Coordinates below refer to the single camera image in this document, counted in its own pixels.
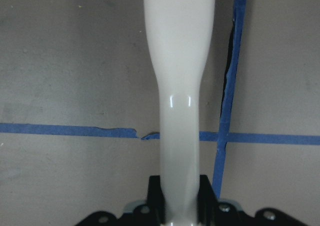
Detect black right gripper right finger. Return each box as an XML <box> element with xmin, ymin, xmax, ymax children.
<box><xmin>197</xmin><ymin>174</ymin><xmax>218</xmax><ymax>223</ymax></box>

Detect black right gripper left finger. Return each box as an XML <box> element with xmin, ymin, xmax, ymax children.
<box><xmin>146</xmin><ymin>175</ymin><xmax>166</xmax><ymax>224</ymax></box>

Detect beige hand brush black bristles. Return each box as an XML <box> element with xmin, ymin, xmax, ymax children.
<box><xmin>143</xmin><ymin>0</ymin><xmax>215</xmax><ymax>226</ymax></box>

